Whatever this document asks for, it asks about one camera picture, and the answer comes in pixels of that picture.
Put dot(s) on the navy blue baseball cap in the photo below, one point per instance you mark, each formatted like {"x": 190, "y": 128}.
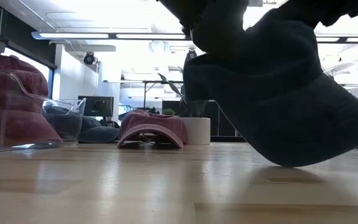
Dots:
{"x": 275, "y": 109}
{"x": 101, "y": 132}

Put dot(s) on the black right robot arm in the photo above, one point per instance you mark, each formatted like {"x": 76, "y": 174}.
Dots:
{"x": 337, "y": 11}

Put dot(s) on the green snake plant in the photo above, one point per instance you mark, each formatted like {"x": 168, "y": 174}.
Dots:
{"x": 196, "y": 109}

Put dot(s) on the small green background plant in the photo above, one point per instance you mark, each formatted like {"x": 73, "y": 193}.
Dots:
{"x": 168, "y": 111}

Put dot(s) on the white plant pot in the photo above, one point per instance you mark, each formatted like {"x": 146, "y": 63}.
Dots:
{"x": 199, "y": 130}

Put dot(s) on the black computer monitor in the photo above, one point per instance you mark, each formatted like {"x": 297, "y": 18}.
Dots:
{"x": 99, "y": 106}

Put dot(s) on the clear plastic bin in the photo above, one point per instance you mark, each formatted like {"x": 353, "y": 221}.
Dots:
{"x": 76, "y": 130}

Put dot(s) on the black ceiling camera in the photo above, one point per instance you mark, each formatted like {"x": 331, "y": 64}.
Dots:
{"x": 190, "y": 55}
{"x": 89, "y": 58}

